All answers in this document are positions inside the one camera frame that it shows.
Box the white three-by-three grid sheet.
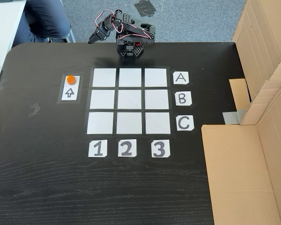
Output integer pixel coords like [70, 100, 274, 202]
[84, 66, 177, 139]

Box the grey metal leg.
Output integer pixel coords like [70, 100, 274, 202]
[65, 25, 76, 44]

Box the black tape patch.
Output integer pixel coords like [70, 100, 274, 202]
[133, 0, 159, 18]

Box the person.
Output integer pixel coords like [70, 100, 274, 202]
[13, 0, 72, 44]

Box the white arrow paper sheet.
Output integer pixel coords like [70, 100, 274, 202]
[60, 75, 81, 102]

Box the paper sheet letter A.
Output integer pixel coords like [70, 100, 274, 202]
[173, 71, 190, 85]

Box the white desk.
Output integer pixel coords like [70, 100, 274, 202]
[0, 0, 26, 102]

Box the clear tape scrap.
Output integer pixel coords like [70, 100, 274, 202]
[28, 103, 42, 119]

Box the paper sheet letter B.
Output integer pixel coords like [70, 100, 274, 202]
[175, 91, 192, 106]

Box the paper sheet number 1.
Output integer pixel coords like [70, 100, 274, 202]
[88, 140, 108, 158]

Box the paper sheet number 2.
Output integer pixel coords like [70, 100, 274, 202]
[118, 139, 137, 158]

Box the paper sheet letter C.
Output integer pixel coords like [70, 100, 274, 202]
[176, 115, 194, 132]

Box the paper sheet number 3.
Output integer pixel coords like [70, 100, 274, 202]
[151, 140, 171, 158]

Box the large brown cardboard screen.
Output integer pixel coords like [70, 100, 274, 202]
[201, 0, 281, 225]

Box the red and white servo cable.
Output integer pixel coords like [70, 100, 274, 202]
[94, 10, 122, 33]

